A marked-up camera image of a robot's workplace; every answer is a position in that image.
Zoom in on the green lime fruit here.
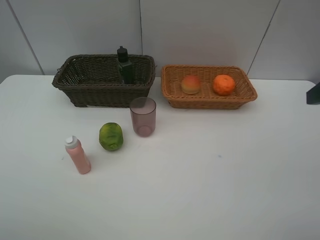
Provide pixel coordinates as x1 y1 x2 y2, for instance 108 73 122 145
98 122 124 152

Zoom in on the translucent purple plastic cup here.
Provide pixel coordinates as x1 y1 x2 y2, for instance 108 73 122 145
129 97 157 137

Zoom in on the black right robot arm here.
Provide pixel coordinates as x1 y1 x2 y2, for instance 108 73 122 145
306 83 320 105

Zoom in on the red yellow peach fruit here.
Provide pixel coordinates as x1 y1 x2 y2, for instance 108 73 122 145
181 75 201 95

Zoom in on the light orange wicker basket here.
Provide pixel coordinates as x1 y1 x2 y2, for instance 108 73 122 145
161 64 258 110

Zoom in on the dark green pump bottle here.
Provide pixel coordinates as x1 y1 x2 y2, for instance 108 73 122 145
116 46 134 85

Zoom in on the pink bottle white cap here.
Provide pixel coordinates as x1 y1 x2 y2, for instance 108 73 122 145
64 135 91 175

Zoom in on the dark brown wicker basket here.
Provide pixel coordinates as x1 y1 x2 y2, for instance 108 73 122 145
52 54 156 108

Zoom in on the orange mandarin fruit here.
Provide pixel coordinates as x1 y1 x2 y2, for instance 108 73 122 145
212 74 236 97

